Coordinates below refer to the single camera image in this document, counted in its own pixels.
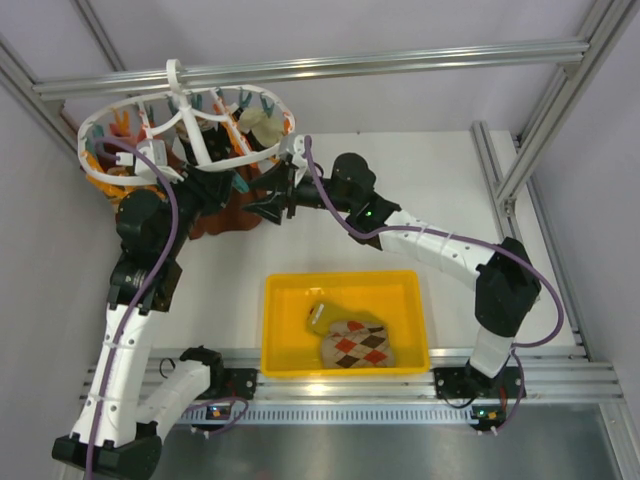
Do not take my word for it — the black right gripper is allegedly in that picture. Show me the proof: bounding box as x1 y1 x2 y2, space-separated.
244 160 356 225

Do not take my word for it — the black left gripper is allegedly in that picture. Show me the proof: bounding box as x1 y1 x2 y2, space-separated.
155 159 235 254

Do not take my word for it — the mustard yellow sock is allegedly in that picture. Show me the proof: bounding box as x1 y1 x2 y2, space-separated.
306 301 382 336

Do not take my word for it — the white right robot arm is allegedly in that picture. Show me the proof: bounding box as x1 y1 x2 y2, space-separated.
245 153 541 398

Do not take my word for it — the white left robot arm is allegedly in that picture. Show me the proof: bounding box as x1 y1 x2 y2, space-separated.
52 167 234 479

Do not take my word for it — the white round sock hanger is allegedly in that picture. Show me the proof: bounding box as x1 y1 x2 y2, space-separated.
77 85 296 188

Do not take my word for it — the brown hanging sock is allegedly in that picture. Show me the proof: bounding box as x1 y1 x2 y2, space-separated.
167 150 265 240

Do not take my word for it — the black striped hanging sock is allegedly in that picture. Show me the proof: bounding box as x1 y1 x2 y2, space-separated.
176 120 232 165

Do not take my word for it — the cream hanging sock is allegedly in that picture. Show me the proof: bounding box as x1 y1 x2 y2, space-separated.
237 107 284 148

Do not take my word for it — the pink hanging sock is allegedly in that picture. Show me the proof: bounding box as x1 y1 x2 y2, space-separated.
109 119 138 147

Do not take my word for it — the yellow plastic bin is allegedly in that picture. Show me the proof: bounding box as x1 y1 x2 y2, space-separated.
261 270 431 378

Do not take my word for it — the argyle beige sock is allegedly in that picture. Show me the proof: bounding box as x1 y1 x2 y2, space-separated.
320 324 396 369

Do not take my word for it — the aluminium top crossbar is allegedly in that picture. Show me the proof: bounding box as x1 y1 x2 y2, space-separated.
33 38 589 100

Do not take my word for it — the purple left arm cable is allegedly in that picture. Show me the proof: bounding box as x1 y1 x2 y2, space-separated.
82 138 182 479

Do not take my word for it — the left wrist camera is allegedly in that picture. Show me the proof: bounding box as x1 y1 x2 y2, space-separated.
137 139 168 167

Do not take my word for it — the aluminium right frame post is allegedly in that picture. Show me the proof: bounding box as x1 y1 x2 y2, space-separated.
494 0 639 217

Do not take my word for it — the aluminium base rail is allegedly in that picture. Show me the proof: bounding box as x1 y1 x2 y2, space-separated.
79 347 625 406

